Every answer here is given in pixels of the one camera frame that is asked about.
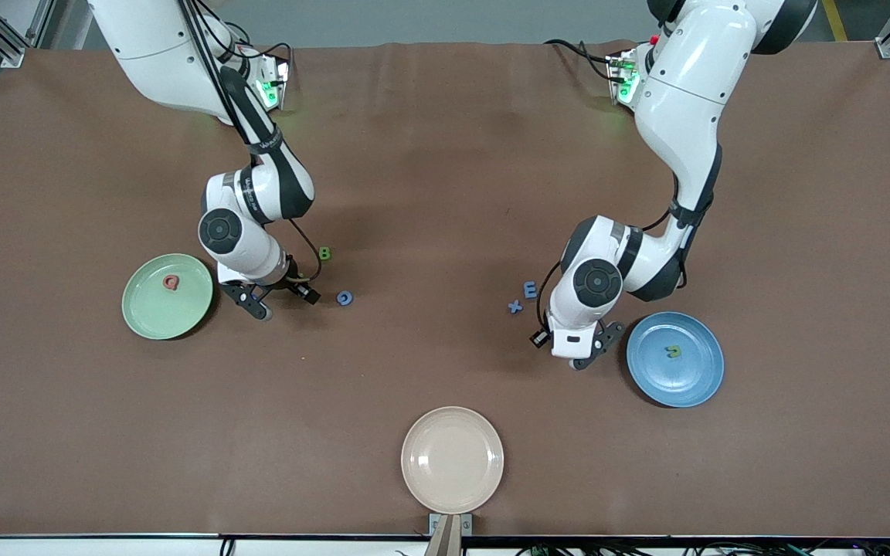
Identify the light green plate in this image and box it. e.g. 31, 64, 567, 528
121, 253, 214, 341

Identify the blue plate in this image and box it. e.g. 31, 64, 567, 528
626, 311, 725, 409

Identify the beige plate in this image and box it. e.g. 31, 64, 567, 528
401, 406, 505, 515

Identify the brown table cover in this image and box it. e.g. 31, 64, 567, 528
0, 40, 890, 538

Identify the grey right base connector box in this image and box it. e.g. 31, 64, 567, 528
254, 56, 291, 110

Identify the grey base connector box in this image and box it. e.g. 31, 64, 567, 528
606, 50, 643, 106
254, 56, 291, 110

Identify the grey left base connector box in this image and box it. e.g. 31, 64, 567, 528
606, 50, 643, 106

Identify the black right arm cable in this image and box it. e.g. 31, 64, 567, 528
178, 0, 322, 285

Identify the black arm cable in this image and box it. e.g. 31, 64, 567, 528
178, 0, 322, 285
535, 174, 716, 334

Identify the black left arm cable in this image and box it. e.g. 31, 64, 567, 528
535, 174, 716, 334

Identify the grey metal mount bracket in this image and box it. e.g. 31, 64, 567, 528
429, 513, 473, 537

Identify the black right base cable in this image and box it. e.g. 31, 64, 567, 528
236, 31, 296, 82

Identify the black base cable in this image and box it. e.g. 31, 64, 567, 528
236, 31, 296, 82
544, 37, 617, 83

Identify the black left base cable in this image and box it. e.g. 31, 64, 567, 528
544, 37, 617, 83

